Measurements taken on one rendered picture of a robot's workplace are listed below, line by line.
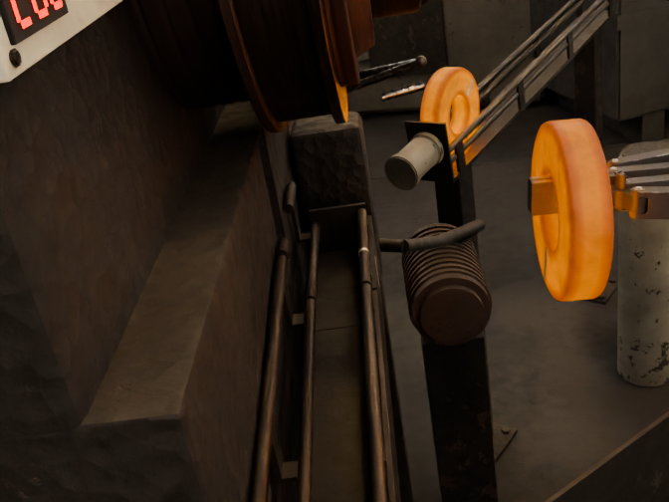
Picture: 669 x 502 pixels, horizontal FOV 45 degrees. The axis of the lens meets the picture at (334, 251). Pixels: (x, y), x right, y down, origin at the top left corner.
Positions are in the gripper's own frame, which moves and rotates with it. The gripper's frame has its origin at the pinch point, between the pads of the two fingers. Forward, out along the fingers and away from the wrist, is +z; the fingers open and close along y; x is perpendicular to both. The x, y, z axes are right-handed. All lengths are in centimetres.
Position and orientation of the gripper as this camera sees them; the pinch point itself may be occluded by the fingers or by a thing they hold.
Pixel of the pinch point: (570, 192)
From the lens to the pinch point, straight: 71.0
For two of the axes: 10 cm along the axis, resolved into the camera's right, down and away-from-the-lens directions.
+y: 0.0, -4.6, 8.9
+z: -10.0, 0.9, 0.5
